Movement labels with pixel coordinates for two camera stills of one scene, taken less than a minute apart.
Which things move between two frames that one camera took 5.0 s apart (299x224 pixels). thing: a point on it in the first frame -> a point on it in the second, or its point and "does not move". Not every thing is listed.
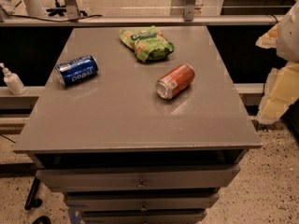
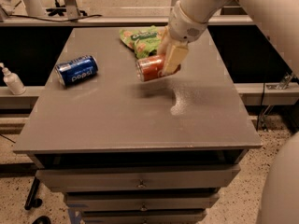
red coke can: (176, 81) -> (149, 68)
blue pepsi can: (77, 70) does not move
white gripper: (289, 37) -> (184, 26)
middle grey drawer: (140, 201) does not move
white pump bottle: (13, 81) does not move
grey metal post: (70, 2) does not move
